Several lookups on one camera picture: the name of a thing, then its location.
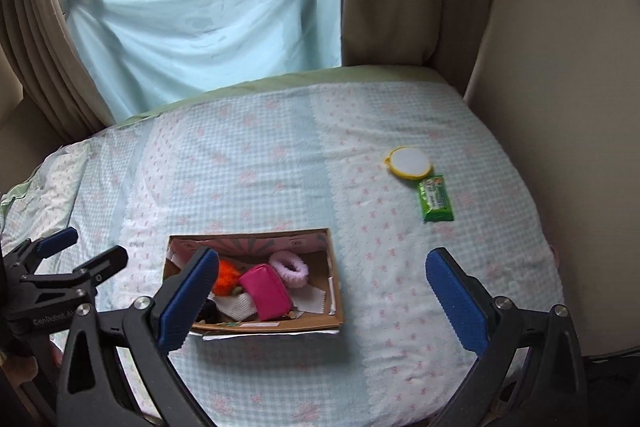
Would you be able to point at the green packet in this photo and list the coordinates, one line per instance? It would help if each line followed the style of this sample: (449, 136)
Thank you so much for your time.
(435, 202)

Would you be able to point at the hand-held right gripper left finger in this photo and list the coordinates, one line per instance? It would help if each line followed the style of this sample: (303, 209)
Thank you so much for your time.
(187, 302)

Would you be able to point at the white waffle cloth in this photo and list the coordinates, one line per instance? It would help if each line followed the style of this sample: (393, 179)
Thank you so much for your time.
(237, 307)

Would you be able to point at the orange pompom toy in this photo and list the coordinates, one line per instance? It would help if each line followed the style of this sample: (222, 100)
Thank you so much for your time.
(227, 279)

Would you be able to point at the cardboard box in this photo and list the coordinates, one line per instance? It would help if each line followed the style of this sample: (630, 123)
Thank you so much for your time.
(300, 239)

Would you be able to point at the pink fluffy scrunchie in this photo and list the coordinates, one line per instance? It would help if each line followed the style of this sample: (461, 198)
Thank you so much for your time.
(300, 277)

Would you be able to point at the yellow round compact mirror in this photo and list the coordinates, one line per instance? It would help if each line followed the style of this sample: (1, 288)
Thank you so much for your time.
(407, 163)

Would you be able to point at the green bed sheet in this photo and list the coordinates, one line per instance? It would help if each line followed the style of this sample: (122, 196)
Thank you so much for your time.
(280, 82)

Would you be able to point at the light blue hanging cloth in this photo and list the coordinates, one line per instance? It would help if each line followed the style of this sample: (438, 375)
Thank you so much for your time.
(200, 17)

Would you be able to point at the person's left hand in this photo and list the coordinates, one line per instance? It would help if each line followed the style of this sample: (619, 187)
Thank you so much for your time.
(17, 364)

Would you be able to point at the pink pouch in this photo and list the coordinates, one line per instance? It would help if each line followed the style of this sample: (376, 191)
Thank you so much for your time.
(265, 292)

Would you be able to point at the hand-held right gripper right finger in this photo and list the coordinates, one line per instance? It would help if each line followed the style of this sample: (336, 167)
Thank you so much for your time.
(452, 302)

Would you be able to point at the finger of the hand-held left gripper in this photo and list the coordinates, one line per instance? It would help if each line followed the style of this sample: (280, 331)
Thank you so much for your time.
(55, 243)
(107, 262)

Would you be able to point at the small black soft object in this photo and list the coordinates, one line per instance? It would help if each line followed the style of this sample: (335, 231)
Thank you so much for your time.
(209, 311)

